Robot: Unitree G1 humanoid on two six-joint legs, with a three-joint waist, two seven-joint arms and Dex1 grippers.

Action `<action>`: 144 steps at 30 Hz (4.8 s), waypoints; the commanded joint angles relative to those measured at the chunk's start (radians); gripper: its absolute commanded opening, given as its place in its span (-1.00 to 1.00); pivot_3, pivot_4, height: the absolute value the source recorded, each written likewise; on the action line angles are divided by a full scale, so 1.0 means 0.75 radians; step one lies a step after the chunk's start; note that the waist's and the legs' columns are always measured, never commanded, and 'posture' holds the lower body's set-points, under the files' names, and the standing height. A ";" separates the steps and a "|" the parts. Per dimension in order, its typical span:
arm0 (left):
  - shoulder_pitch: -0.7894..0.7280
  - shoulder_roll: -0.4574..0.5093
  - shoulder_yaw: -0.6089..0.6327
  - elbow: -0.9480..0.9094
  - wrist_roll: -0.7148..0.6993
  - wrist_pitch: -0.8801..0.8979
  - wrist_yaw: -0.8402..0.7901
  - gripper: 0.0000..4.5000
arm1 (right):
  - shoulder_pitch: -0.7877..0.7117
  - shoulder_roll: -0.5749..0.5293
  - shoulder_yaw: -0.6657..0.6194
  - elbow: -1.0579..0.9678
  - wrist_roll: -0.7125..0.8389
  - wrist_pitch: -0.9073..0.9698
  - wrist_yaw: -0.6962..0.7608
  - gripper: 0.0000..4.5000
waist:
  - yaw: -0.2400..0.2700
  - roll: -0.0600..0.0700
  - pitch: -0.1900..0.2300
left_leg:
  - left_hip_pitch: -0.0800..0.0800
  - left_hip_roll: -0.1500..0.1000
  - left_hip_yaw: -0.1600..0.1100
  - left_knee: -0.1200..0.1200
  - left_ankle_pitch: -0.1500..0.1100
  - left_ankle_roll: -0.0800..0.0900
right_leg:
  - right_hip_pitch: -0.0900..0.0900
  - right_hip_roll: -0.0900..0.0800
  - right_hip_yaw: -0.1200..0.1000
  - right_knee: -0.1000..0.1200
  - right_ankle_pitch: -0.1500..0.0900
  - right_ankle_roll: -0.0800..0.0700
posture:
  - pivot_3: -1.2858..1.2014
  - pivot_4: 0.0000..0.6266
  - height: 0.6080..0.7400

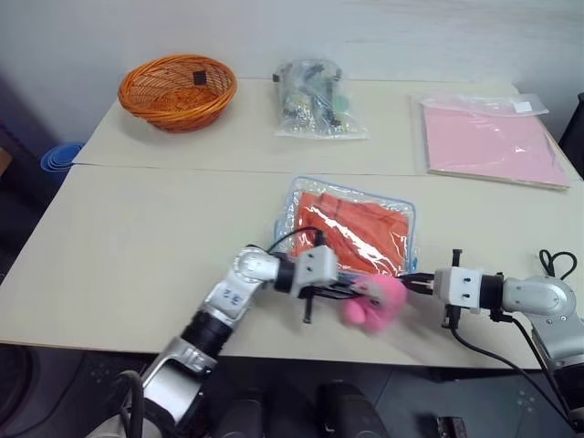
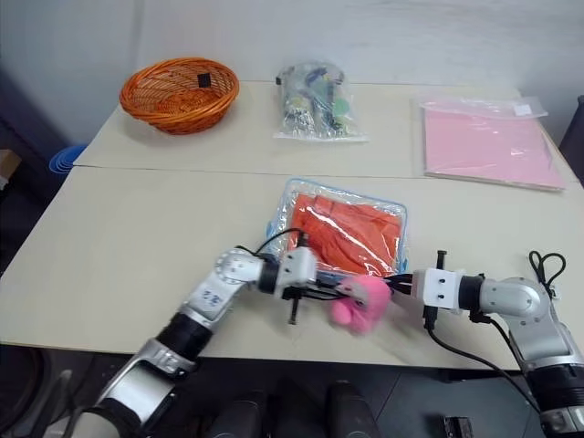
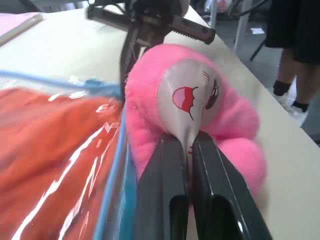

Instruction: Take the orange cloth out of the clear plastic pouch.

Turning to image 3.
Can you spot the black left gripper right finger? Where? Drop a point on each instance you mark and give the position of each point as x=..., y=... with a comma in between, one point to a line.
x=225, y=190

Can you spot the white paper sheet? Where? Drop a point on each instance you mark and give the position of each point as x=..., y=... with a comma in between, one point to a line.
x=256, y=30

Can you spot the white table leg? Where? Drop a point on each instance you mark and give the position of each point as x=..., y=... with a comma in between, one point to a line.
x=241, y=30

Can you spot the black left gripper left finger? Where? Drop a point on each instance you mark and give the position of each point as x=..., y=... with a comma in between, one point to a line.
x=160, y=190

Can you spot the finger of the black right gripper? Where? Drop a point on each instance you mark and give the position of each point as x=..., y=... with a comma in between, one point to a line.
x=107, y=17
x=195, y=30

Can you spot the clear plastic pouch blue zipper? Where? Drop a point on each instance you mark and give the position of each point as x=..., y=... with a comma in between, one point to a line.
x=75, y=175

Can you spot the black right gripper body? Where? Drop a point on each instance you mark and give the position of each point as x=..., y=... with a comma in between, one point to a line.
x=150, y=27

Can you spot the person in black shorts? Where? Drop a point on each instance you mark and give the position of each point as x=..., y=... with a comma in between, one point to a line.
x=295, y=30

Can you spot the pink folded cloth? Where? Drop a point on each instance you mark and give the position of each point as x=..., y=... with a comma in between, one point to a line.
x=15, y=25

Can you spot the pink plush toy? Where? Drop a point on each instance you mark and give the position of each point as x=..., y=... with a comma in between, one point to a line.
x=142, y=100

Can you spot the clear plastic bag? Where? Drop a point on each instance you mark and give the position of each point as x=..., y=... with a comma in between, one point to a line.
x=220, y=6

